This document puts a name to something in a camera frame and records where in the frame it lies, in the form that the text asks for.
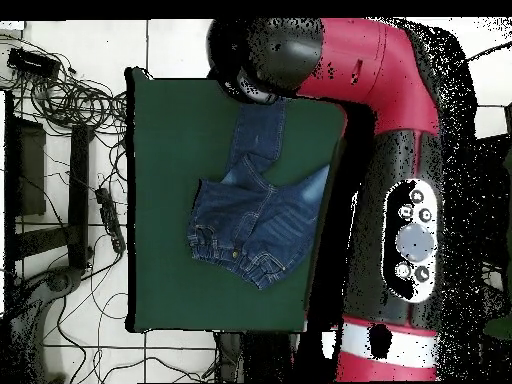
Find blue denim jeans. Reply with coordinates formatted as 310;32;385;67
185;96;332;292

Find black flat device box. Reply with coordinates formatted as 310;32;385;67
6;46;62;80

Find dark green table cloth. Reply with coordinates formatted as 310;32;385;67
123;67;349;333

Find black power strip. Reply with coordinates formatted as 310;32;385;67
94;186;128;254

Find dark grey stand base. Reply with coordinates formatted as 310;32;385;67
9;265;85;383

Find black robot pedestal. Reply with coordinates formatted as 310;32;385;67
214;330;301;383

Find black metal frame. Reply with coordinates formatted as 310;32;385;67
3;90;96;281

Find black cable tangle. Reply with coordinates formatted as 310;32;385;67
0;31;129;139

